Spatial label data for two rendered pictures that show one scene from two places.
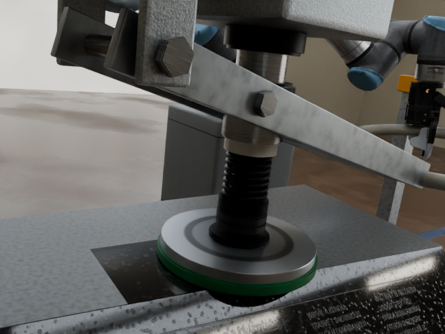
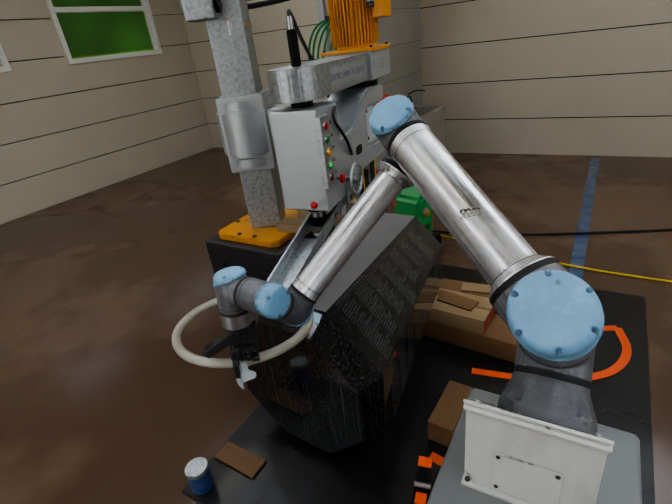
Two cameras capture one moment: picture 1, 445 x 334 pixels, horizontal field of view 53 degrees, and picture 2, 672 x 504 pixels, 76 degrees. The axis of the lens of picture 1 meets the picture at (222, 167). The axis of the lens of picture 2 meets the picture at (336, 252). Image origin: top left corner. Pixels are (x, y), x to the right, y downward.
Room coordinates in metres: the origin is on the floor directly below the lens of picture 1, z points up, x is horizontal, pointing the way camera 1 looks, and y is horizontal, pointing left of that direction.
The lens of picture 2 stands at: (2.31, -0.59, 1.78)
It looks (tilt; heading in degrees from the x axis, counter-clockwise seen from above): 27 degrees down; 160
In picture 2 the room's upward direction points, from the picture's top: 7 degrees counter-clockwise
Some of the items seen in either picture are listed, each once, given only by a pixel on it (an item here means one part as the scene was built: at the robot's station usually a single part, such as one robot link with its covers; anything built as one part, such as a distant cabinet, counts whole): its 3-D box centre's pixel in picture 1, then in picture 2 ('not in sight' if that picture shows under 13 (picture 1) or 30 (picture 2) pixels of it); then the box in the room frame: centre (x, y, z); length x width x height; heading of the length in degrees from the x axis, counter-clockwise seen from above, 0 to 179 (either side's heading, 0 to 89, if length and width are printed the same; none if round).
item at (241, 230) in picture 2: not in sight; (269, 223); (-0.23, -0.11, 0.76); 0.49 x 0.49 x 0.05; 36
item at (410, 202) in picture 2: not in sight; (412, 205); (-0.64, 1.20, 0.43); 0.35 x 0.35 x 0.87; 21
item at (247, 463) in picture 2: not in sight; (239, 459); (0.77, -0.67, 0.02); 0.25 x 0.10 x 0.01; 36
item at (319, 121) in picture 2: not in sight; (325, 152); (0.70, -0.01, 1.37); 0.08 x 0.03 x 0.28; 134
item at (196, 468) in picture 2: not in sight; (199, 476); (0.82, -0.85, 0.08); 0.10 x 0.10 x 0.13
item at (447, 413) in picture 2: not in sight; (450, 412); (1.06, 0.34, 0.07); 0.30 x 0.12 x 0.12; 124
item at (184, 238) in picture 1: (238, 240); not in sight; (0.57, -0.03, 0.84); 0.21 x 0.21 x 0.01
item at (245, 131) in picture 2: not in sight; (283, 125); (-0.12, 0.06, 1.36); 0.74 x 0.34 x 0.25; 59
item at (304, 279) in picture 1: (238, 242); not in sight; (0.57, -0.03, 0.84); 0.22 x 0.22 x 0.04
